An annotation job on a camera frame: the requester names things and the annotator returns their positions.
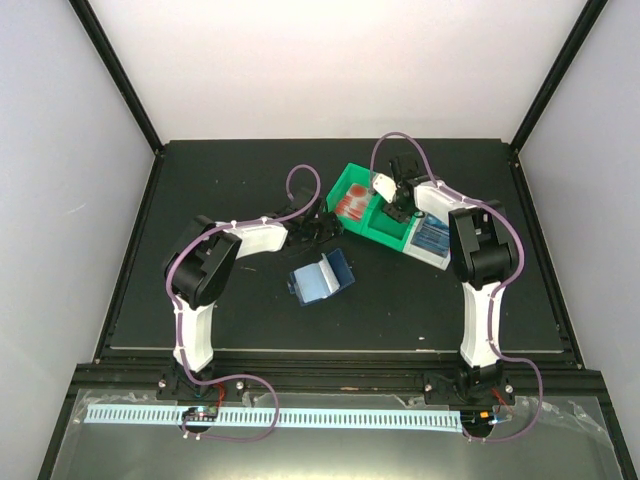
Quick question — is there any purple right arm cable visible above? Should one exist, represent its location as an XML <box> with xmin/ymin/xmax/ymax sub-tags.
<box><xmin>369</xmin><ymin>131</ymin><xmax>545</xmax><ymax>444</ymax></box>

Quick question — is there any left frame post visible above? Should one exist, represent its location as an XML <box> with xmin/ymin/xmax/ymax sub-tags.
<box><xmin>69</xmin><ymin>0</ymin><xmax>164</xmax><ymax>154</ymax></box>

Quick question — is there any right frame post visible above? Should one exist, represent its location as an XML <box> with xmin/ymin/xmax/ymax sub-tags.
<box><xmin>510</xmin><ymin>0</ymin><xmax>608</xmax><ymax>154</ymax></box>

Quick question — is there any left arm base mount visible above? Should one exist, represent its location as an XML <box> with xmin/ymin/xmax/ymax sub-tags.
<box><xmin>151</xmin><ymin>363</ymin><xmax>249</xmax><ymax>403</ymax></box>

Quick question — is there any small circuit board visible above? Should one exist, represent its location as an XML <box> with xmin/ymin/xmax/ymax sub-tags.
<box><xmin>182</xmin><ymin>406</ymin><xmax>219</xmax><ymax>422</ymax></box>

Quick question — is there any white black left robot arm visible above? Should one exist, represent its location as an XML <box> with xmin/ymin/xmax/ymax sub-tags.
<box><xmin>164</xmin><ymin>190</ymin><xmax>343</xmax><ymax>399</ymax></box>

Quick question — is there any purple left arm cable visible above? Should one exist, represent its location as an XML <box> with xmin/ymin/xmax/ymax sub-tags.
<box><xmin>164</xmin><ymin>165</ymin><xmax>322</xmax><ymax>444</ymax></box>

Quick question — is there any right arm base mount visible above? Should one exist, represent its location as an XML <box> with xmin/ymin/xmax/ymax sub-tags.
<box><xmin>422</xmin><ymin>371</ymin><xmax>515</xmax><ymax>408</ymax></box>

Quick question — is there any white slotted cable duct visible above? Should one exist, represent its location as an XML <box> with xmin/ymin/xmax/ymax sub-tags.
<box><xmin>84</xmin><ymin>404</ymin><xmax>462</xmax><ymax>433</ymax></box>

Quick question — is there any frame post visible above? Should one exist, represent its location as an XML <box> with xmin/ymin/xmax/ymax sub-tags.
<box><xmin>69</xmin><ymin>0</ymin><xmax>164</xmax><ymax>154</ymax></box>
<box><xmin>510</xmin><ymin>0</ymin><xmax>608</xmax><ymax>154</ymax></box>

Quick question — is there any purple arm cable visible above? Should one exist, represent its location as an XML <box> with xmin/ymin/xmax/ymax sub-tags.
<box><xmin>164</xmin><ymin>165</ymin><xmax>322</xmax><ymax>444</ymax></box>
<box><xmin>369</xmin><ymin>131</ymin><xmax>545</xmax><ymax>444</ymax></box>

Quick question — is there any green plastic bin middle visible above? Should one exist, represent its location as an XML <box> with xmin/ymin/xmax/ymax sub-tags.
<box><xmin>360</xmin><ymin>196</ymin><xmax>418</xmax><ymax>252</ymax></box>

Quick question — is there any clear plastic bin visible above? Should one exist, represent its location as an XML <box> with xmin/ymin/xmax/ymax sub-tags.
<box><xmin>402</xmin><ymin>213</ymin><xmax>451</xmax><ymax>270</ymax></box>

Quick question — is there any green plastic bin left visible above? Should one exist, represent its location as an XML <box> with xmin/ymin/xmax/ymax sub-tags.
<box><xmin>326</xmin><ymin>163</ymin><xmax>382</xmax><ymax>236</ymax></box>

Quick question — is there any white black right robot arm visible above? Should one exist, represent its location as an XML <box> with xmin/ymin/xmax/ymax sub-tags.
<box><xmin>370</xmin><ymin>157</ymin><xmax>524</xmax><ymax>403</ymax></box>

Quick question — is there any blue leather card holder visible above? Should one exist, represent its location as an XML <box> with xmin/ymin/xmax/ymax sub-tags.
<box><xmin>288</xmin><ymin>248</ymin><xmax>355</xmax><ymax>306</ymax></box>

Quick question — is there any blue card stack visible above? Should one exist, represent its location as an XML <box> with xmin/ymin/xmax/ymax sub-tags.
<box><xmin>411</xmin><ymin>215</ymin><xmax>450</xmax><ymax>257</ymax></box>

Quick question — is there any green plastic bin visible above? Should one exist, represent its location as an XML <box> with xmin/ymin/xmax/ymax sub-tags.
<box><xmin>326</xmin><ymin>163</ymin><xmax>382</xmax><ymax>236</ymax></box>
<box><xmin>360</xmin><ymin>196</ymin><xmax>418</xmax><ymax>252</ymax></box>

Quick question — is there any red white card stack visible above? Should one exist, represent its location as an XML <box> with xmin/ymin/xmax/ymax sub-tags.
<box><xmin>334</xmin><ymin>183</ymin><xmax>372</xmax><ymax>222</ymax></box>

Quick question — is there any black aluminium frame rail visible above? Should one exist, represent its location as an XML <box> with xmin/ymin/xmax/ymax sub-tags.
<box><xmin>74</xmin><ymin>349</ymin><xmax>606</xmax><ymax>396</ymax></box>

